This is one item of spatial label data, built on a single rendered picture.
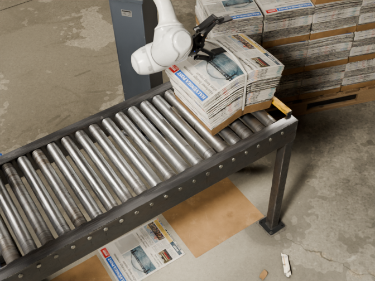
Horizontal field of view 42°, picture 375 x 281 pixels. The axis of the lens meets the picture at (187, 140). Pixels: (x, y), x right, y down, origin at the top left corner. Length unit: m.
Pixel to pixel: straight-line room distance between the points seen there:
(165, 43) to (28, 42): 2.68
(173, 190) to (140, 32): 1.06
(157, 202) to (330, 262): 1.14
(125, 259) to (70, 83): 1.53
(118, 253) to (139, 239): 0.13
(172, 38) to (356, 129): 1.98
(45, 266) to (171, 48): 0.87
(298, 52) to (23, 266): 1.95
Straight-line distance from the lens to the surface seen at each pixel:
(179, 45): 1.62
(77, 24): 4.32
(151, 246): 2.70
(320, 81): 3.24
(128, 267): 2.65
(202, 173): 1.95
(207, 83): 1.96
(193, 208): 2.83
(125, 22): 2.69
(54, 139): 2.16
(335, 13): 2.97
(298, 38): 2.95
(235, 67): 2.01
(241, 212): 2.81
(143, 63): 1.77
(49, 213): 1.92
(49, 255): 1.82
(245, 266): 2.64
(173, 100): 2.26
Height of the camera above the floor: 2.30
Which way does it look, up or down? 47 degrees down
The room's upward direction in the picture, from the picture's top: 2 degrees counter-clockwise
